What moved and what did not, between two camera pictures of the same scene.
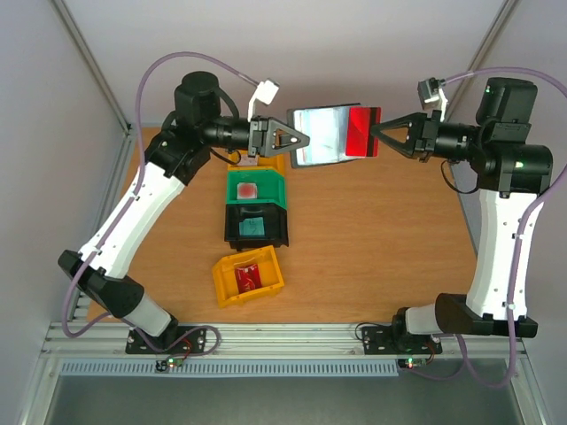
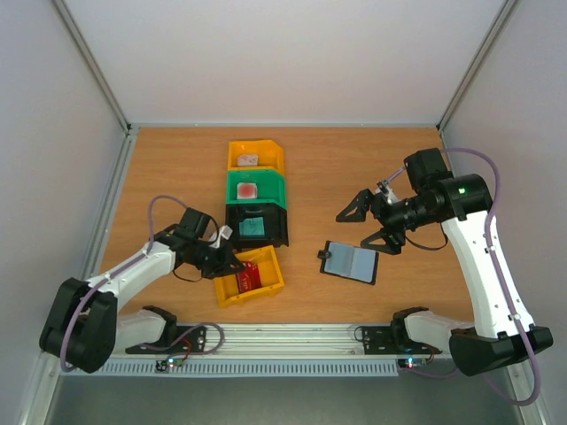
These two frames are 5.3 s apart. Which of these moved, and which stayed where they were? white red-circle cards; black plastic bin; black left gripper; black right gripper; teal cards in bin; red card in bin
Moved: black left gripper; black right gripper
Stayed: teal cards in bin; white red-circle cards; red card in bin; black plastic bin
